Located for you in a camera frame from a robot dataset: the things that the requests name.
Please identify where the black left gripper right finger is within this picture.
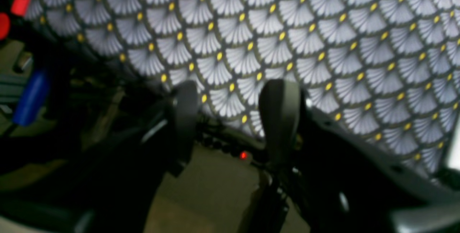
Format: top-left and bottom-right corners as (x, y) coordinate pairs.
(258, 79), (303, 169)

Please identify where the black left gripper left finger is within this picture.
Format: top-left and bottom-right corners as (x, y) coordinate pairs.
(168, 81), (199, 176)

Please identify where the white printed T-shirt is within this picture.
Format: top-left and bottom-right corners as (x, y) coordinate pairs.
(442, 117), (460, 174)

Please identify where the black power strip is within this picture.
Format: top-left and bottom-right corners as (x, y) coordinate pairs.
(195, 128), (269, 164)

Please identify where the patterned grey table cloth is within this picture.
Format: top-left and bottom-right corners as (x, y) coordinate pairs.
(25, 0), (459, 184)

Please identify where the blue object under table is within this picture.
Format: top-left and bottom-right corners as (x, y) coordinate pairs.
(13, 68), (50, 127)

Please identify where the red clamp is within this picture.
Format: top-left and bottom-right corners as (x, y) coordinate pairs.
(0, 0), (40, 39)

